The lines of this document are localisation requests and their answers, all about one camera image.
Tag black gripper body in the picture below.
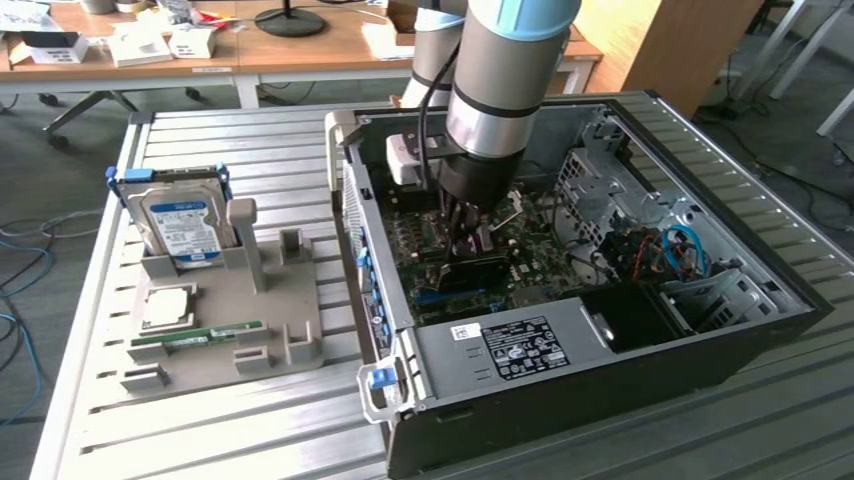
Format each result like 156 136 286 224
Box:
436 147 527 211

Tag CPU socket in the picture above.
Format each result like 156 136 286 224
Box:
423 208 450 249

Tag metal socket cover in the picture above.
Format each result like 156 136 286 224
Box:
490 188 529 234

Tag green motherboard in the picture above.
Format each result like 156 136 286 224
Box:
379 189 602 326

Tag silver chipset heatsink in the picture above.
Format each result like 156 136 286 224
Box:
511 287 559 308

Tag blue expansion slot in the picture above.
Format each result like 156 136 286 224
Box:
415 287 488 305

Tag perforated metal disk bay cage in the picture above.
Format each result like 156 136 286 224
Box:
553 119 702 251

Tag black power connector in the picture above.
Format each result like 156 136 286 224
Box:
595 233 643 281

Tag grey power supply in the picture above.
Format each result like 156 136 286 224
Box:
406 297 615 401

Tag white paper sheet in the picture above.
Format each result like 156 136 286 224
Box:
362 22 419 62

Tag wooden desk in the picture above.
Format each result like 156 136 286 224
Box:
232 0 606 109
0 0 242 150

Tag wooden cabinet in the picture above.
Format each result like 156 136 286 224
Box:
573 0 766 117

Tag slanted metal disk bay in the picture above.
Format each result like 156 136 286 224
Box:
657 267 779 334

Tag grey parts rack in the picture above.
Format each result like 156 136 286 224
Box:
119 197 327 399

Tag black open PC case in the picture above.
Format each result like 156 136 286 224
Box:
323 89 835 480

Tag hard disk with blue carrier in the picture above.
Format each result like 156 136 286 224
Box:
104 162 235 269

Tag black monitor stand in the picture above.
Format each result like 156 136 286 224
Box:
252 0 328 38

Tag green RAM stick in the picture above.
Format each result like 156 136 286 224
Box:
131 319 266 347

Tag silver CPU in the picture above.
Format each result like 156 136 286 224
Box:
143 288 192 329

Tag white labelled box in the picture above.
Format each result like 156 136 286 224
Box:
167 23 220 60

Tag white open packaging box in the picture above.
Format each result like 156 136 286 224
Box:
104 27 176 69

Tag black and white box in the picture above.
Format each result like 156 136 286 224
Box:
19 30 92 65

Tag printed papers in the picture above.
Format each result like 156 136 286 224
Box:
0 2 55 32

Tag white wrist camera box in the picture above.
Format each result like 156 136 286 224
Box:
386 133 446 186

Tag black camera cable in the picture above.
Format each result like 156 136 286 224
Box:
416 42 466 191

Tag blue wire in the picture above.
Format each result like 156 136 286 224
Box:
662 223 714 280

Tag white table frame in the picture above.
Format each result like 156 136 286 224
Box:
766 0 854 137

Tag blue floor cable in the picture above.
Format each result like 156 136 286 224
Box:
0 239 53 427

